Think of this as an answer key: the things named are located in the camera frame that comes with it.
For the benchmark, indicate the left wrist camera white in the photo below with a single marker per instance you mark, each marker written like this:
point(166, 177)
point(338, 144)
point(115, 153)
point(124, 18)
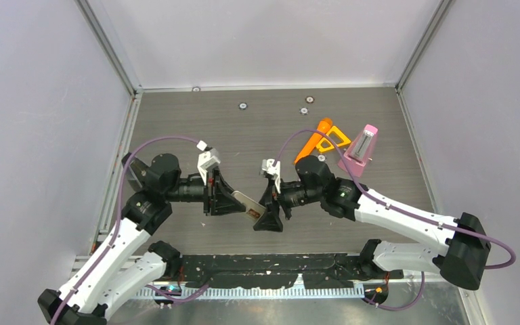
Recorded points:
point(208, 159)

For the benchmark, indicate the white beige remote control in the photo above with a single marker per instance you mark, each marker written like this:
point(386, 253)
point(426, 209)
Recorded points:
point(252, 208)

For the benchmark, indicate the yellow triangle ruler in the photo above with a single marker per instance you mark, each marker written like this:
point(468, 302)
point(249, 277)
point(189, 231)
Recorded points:
point(335, 137)

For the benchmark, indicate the pink metronome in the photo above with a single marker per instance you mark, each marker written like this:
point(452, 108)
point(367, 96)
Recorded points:
point(359, 153)

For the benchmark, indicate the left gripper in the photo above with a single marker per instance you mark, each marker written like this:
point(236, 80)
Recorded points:
point(217, 195)

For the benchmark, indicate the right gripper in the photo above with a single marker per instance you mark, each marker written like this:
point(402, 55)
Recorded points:
point(271, 220)

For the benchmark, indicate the transparent black metronome cover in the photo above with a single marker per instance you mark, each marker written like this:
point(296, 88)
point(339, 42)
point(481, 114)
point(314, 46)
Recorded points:
point(136, 173)

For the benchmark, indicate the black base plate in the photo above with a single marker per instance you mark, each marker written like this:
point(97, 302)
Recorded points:
point(274, 271)

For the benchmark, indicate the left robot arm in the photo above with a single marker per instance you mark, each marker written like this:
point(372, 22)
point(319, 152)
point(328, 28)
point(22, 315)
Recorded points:
point(95, 293)

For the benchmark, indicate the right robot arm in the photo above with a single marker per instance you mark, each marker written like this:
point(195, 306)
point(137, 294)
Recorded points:
point(454, 248)

